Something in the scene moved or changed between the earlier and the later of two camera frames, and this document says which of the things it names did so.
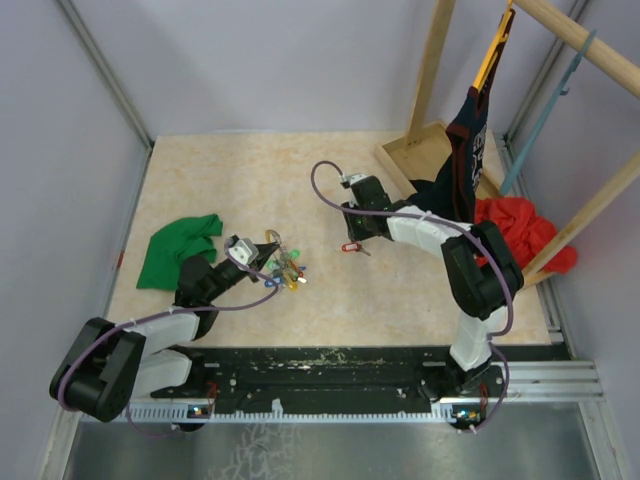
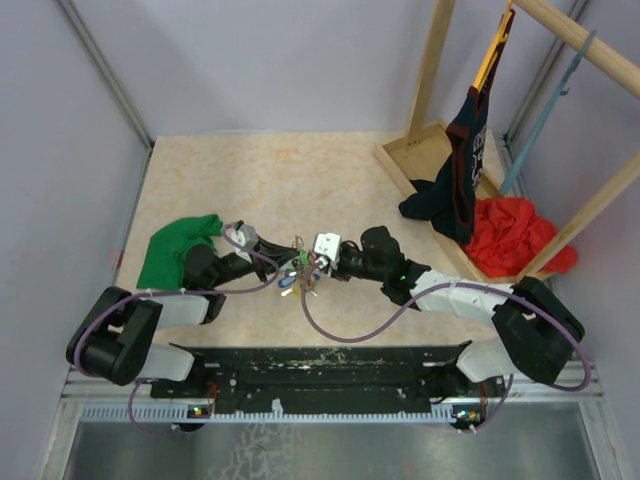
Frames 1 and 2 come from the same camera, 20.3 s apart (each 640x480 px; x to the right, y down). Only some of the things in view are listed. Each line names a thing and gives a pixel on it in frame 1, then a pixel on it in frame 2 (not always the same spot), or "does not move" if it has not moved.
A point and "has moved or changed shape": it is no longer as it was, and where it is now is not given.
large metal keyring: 278,265 has moved or changed shape
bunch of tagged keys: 285,271 has moved or changed shape
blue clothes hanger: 562,88 does not move
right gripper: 355,234 → 338,272
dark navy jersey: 451,189 does not move
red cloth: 526,232 does not move
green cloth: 173,243 does not move
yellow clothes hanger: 491,54 does not move
